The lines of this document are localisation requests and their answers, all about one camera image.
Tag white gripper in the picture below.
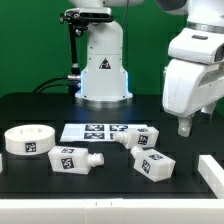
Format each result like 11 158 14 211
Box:
162 58 224 138

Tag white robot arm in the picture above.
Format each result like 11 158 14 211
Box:
67 0 224 137

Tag white marker sheet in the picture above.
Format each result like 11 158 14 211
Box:
60 123 146 142

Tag black camera on stand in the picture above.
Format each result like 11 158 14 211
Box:
60 8 114 94

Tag black cables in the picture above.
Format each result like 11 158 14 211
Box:
31 76 73 94

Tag white front wall bar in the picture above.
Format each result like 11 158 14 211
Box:
0 199 224 224

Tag white left wall block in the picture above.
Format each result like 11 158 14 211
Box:
0 154 3 174

